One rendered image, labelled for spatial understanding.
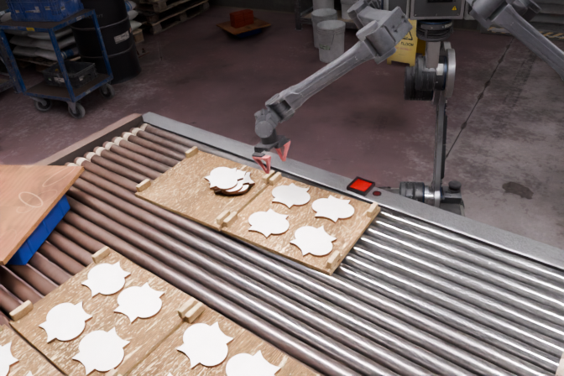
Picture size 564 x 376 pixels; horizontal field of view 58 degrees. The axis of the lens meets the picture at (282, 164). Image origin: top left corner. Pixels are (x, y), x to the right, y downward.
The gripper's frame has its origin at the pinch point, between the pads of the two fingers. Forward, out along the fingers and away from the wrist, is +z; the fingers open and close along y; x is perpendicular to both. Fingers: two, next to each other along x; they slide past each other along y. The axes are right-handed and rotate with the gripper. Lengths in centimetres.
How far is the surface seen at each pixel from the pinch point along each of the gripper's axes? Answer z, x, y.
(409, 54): 60, 96, 340
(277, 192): 10.9, 1.7, -0.6
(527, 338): 32, -84, -18
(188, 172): 4.7, 40.7, -4.9
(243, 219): 12.3, 4.3, -17.3
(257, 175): 9.1, 15.5, 5.9
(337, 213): 15.6, -22.4, -0.7
